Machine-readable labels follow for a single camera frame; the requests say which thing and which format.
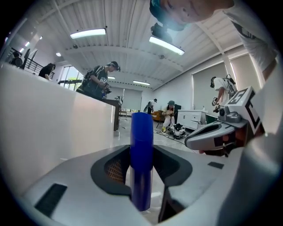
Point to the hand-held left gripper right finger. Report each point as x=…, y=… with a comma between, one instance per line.
x=199, y=187

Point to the white bathtub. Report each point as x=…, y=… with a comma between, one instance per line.
x=44, y=121

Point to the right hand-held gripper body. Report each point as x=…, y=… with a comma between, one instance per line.
x=243, y=103

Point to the round ceiling light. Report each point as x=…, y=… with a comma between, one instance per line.
x=58, y=54

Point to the blue bottle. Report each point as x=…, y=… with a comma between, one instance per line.
x=141, y=143

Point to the long ceiling light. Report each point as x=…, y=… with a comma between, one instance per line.
x=165, y=45
x=88, y=33
x=141, y=83

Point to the large window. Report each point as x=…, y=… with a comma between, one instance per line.
x=70, y=78

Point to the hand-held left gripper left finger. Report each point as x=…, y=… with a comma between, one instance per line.
x=88, y=198

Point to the dark wooden desk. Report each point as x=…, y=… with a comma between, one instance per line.
x=116, y=114

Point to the person's head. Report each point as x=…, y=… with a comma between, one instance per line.
x=194, y=11

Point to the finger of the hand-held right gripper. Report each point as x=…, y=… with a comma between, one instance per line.
x=199, y=139

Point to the white cabinet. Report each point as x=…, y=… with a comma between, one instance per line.
x=190, y=119

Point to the person's white t-shirt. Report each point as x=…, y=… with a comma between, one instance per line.
x=249, y=26

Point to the orange sofa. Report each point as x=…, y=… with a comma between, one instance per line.
x=157, y=115

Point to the black metal railing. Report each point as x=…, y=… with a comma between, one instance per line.
x=35, y=67

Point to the dark head-mounted camera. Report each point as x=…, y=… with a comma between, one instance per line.
x=163, y=31

